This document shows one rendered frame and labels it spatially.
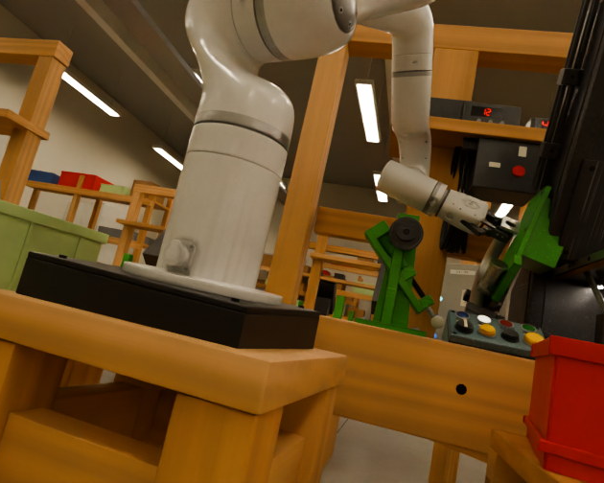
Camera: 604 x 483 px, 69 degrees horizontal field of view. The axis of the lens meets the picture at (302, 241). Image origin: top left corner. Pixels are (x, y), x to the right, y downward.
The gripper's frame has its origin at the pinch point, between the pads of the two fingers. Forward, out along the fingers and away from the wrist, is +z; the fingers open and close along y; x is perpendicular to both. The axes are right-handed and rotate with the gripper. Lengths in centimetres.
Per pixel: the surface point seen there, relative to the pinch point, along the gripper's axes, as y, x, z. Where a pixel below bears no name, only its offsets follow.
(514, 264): -16.6, -2.7, 2.8
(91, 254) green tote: -61, 7, -64
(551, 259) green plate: -10.0, -3.8, 9.6
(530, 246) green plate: -9.5, -4.1, 4.9
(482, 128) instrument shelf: 31.7, -10.3, -14.8
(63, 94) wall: 446, 347, -702
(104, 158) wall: 504, 490, -671
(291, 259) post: 0, 40, -48
